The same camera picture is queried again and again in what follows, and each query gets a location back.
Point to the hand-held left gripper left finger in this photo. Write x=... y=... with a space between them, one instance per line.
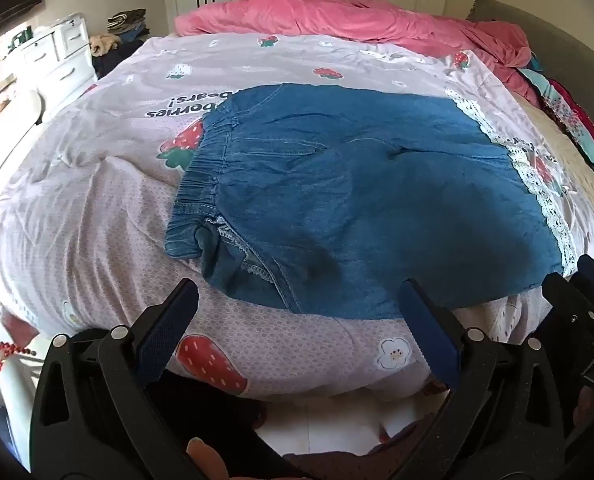
x=164 y=332

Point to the grey headboard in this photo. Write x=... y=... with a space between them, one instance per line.
x=567 y=60

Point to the strawberry print blanket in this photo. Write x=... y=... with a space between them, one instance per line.
x=102 y=210

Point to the person's left hand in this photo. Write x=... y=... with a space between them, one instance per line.
x=209 y=460

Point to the beige crumpled cloth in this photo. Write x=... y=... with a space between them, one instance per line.
x=103 y=44

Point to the colourful patterned pillow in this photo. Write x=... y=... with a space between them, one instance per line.
x=572 y=115

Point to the blue denim pants lace hem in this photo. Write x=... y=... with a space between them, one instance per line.
x=352 y=185

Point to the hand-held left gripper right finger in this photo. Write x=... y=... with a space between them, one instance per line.
x=429 y=332

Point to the white dresser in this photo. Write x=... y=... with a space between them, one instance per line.
x=62 y=60

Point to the pink duvet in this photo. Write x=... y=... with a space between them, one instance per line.
x=327 y=15

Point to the pile of folded clothes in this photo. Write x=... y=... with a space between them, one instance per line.
x=127 y=22

